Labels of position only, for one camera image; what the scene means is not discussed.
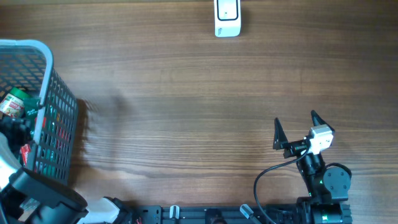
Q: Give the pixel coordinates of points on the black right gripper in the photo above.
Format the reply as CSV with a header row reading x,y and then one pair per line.
x,y
293,147

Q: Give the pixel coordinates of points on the green lid spice jar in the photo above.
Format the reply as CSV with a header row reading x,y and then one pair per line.
x,y
13,103

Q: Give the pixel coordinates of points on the green 3M gloves package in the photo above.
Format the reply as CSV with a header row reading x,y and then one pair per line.
x,y
31,108

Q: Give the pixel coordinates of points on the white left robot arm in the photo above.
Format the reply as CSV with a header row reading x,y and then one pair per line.
x,y
56,203

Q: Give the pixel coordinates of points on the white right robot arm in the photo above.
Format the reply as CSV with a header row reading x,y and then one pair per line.
x,y
327,184

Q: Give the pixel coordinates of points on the white barcode scanner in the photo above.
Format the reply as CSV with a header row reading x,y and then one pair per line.
x,y
227,18

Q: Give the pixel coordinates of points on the black mesh shopping basket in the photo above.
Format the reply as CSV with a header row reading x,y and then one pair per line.
x,y
29,66

